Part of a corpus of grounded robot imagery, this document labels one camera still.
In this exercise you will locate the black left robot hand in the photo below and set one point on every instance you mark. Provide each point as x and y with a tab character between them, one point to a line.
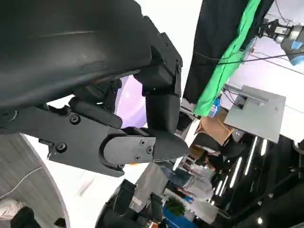
71	47

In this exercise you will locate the grey metal plate stand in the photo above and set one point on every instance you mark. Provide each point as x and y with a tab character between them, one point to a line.
261	118

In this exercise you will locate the green plant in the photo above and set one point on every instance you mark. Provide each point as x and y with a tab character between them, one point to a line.
175	207

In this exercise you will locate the green cloth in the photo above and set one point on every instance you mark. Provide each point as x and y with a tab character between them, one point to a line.
211	92

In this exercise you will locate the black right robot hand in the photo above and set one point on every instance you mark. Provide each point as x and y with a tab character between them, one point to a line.
123	199

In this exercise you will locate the lilac plate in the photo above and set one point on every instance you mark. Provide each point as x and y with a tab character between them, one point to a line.
130	102

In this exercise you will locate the black backdrop cloth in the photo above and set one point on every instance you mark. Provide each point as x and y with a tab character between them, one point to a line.
209	47

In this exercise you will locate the brown cardboard box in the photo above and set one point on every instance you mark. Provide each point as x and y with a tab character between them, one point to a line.
213	128

